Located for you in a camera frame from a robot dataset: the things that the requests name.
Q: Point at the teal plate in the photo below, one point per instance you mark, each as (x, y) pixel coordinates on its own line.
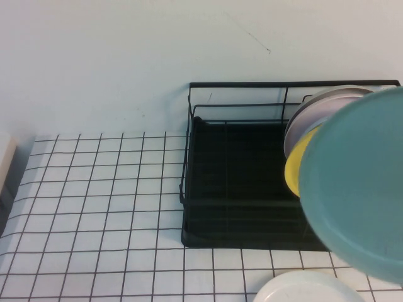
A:
(355, 176)

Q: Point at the yellow plate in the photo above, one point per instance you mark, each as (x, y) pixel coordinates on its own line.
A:
(294, 166)

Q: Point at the pale pink plate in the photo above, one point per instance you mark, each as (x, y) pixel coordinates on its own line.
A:
(315, 118)

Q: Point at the grey plate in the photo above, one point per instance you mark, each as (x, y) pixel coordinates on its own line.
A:
(341, 89)

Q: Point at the white plate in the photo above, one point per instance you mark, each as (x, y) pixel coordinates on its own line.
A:
(302, 287)

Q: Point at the white black-grid tablecloth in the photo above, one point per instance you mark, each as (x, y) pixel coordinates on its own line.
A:
(94, 204)

